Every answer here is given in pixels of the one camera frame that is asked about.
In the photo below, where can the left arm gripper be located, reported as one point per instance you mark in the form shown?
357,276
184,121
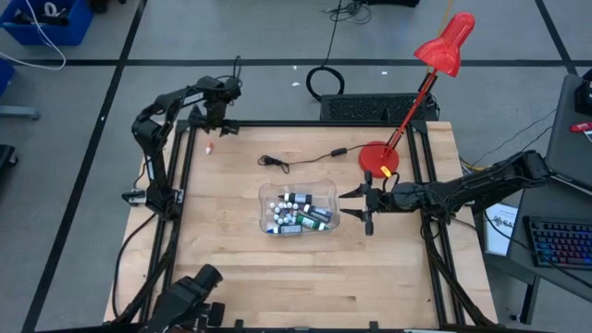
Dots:
217,108

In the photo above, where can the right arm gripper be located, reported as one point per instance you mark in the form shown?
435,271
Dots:
398,198

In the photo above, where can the blue label bottle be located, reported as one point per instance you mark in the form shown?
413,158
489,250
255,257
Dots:
319,213

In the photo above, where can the large green-capped food coloring bottle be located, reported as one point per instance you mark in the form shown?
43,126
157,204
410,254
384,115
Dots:
311,222

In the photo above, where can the large black-capped food coloring bottle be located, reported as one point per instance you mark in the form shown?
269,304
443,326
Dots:
298,198

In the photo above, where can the large blue-capped food coloring bottle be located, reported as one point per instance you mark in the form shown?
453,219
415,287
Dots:
289,229

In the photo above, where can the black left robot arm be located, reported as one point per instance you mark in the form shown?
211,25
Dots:
148,139

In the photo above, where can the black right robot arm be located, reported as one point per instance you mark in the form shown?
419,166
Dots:
490,180

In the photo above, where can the clear plastic bin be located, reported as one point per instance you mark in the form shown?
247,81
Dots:
319,189

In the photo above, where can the yellow tag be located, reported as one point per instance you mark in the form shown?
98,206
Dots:
386,171

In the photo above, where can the red desk lamp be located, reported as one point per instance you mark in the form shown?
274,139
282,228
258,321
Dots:
374,157

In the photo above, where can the black mesh box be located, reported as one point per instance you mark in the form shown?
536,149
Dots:
361,107

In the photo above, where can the white printed paper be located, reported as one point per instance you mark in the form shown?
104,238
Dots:
501,229

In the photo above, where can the black cylindrical device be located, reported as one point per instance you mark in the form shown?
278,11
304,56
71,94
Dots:
185,296

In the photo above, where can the blue storage bin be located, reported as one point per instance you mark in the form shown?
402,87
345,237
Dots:
69,28
4,76

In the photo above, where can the grey desk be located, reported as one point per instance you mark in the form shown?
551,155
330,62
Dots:
555,203

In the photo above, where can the backlit computer keyboard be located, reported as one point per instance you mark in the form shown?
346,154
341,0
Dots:
562,242

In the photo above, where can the grey floor bar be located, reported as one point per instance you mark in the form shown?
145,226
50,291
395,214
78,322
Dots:
18,113

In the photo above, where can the black floor object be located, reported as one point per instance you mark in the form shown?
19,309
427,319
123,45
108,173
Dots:
7,157

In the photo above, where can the small red object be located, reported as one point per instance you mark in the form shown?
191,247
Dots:
581,127

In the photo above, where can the black desk object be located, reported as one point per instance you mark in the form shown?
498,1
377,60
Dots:
585,94

